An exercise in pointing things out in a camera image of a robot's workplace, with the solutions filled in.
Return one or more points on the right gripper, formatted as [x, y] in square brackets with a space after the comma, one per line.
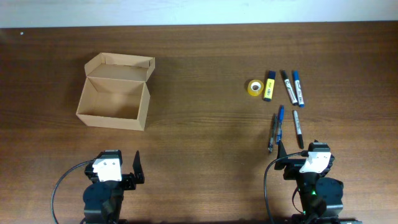
[291, 170]

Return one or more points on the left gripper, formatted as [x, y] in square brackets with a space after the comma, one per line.
[130, 180]

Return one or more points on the yellow highlighter with dark cap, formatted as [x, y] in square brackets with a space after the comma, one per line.
[269, 86]

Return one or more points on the yellow adhesive tape roll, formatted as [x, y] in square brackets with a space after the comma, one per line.
[255, 87]

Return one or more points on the brown cardboard box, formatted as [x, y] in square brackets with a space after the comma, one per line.
[115, 93]

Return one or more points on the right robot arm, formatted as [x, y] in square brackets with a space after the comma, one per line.
[320, 196]

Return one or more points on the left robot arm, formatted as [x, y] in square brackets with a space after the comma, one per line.
[104, 197]

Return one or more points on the grey black permanent marker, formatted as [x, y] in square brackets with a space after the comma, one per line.
[298, 129]

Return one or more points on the black transparent ballpoint pen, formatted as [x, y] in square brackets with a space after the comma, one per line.
[273, 132]

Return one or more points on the blue ballpoint pen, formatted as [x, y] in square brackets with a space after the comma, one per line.
[279, 124]

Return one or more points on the black whiteboard marker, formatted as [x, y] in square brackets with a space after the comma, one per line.
[289, 88]

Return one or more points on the blue whiteboard marker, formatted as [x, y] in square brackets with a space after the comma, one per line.
[298, 89]

